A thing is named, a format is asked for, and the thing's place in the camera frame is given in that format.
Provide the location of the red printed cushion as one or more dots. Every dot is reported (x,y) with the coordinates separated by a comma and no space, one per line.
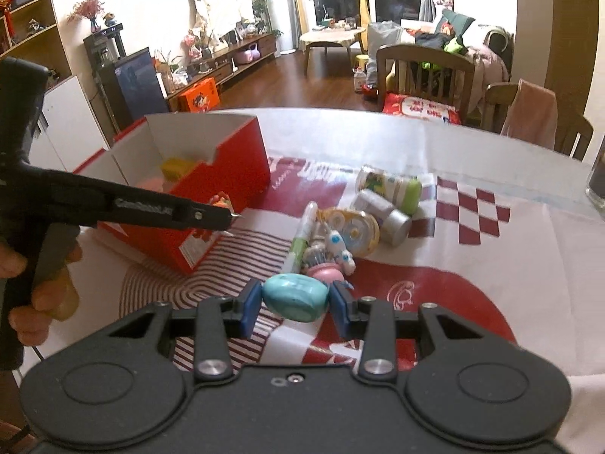
(420,106)

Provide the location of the pink blanket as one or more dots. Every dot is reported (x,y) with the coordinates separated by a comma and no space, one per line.
(494,61)

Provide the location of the wooden door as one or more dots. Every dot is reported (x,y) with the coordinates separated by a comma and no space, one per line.
(553,33)

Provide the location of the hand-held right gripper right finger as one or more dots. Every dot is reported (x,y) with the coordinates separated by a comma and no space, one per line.
(341,312)

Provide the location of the wooden slat-back chair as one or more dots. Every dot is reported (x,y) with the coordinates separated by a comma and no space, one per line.
(425,56)

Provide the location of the red white printed tablecloth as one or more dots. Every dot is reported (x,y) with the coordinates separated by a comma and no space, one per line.
(472,269)

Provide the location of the white cabinet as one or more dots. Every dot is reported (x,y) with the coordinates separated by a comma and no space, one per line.
(71,123)

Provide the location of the pink flowers in vase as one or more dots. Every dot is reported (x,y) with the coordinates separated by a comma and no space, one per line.
(87,9)

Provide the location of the red knot decoration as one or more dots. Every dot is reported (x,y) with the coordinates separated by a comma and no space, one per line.
(7,4)

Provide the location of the dark garment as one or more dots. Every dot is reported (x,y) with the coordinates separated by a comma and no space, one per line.
(430,38)

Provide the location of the silver-capped white jar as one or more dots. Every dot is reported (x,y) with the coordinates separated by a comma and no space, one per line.
(385,217)

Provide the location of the pink towel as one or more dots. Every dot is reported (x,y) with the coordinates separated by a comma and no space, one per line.
(529,113)

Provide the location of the glass tumbler with brown contents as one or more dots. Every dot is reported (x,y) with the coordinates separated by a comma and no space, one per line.
(596,175)

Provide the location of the yellow giraffe toy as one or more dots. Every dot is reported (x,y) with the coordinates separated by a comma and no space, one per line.
(360,4)

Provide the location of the clear jar with green lid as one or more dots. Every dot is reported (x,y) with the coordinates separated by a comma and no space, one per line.
(387,187)

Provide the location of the green garment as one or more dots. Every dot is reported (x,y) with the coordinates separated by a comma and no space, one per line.
(453,45)

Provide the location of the pink round toy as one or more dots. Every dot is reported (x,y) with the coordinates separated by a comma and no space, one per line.
(326,276)

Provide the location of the person's left hand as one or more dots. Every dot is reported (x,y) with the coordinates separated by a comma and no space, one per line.
(52,300)

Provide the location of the teal round case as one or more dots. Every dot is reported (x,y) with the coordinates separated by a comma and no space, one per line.
(295,295)

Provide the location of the pink plush toy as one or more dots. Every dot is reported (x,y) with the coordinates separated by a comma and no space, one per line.
(443,0)

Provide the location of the pink bag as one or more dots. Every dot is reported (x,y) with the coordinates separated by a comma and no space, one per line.
(248,54)

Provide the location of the wooden coffee table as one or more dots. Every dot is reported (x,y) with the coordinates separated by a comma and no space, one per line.
(331,37)

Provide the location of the wooden shelf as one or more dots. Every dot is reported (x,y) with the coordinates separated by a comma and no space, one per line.
(28,19)

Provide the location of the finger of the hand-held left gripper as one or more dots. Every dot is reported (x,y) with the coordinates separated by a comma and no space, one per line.
(208,225)
(208,213)

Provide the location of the small yellow box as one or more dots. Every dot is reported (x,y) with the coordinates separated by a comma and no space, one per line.
(178,169)

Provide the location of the black machine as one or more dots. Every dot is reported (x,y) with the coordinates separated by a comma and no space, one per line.
(104,45)

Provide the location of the white hanging cloth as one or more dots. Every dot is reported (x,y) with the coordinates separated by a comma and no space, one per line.
(212,9)

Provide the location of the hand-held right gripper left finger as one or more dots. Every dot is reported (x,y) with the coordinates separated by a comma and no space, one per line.
(250,310)

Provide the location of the white blue toy figure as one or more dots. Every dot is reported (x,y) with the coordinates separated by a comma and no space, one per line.
(338,248)

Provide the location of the wooden TV cabinet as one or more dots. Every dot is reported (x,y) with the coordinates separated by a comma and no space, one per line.
(236,68)

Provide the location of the red cardboard box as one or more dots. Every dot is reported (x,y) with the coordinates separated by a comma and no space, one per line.
(246,165)

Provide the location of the yellow stool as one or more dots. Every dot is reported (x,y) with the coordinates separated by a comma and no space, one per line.
(362,60)

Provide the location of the dark blue cabinet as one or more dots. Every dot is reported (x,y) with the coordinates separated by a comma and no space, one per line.
(132,85)

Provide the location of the white green marker pen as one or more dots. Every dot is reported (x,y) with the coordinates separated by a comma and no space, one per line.
(300,239)

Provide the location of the orange gift box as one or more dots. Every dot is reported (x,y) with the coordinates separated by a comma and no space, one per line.
(198,97)

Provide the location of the green white sofa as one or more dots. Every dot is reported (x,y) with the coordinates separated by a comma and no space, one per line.
(472,33)

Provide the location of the plastic bottle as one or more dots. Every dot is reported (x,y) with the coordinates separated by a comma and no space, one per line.
(360,81)

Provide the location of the yellow clear correction tape dispenser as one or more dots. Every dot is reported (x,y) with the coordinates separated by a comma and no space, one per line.
(352,229)

